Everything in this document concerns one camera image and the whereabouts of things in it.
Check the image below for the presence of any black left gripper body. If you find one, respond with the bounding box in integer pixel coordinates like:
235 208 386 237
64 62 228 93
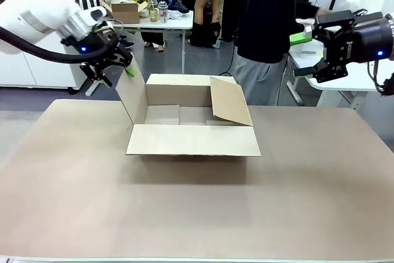
61 21 133 68

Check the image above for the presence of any white desk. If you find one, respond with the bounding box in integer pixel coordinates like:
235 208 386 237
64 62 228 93
287 19 394 110

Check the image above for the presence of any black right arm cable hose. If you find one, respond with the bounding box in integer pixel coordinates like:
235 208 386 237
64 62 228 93
366 59 394 96

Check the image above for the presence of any white folding table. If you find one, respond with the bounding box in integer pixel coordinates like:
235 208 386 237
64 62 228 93
104 10 195 75

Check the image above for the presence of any person in dark clothes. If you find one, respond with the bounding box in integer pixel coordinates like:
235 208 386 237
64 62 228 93
127 0 169 52

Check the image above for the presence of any small open cardboard box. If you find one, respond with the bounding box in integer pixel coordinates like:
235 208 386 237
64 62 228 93
103 0 148 24

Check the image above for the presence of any brown cardboard box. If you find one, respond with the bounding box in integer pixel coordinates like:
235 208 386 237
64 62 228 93
115 59 262 184

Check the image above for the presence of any person in navy hoodie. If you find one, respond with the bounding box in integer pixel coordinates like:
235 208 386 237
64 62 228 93
235 0 321 107

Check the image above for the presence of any navy clothing pile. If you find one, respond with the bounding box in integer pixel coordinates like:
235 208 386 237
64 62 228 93
152 0 190 19

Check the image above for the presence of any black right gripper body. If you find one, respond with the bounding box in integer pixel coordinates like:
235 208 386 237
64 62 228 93
321 10 394 84

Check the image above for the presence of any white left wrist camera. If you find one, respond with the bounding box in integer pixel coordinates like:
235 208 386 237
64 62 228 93
84 6 108 26

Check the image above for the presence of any person in white shirt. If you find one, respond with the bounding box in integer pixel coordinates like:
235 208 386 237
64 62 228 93
188 0 231 49

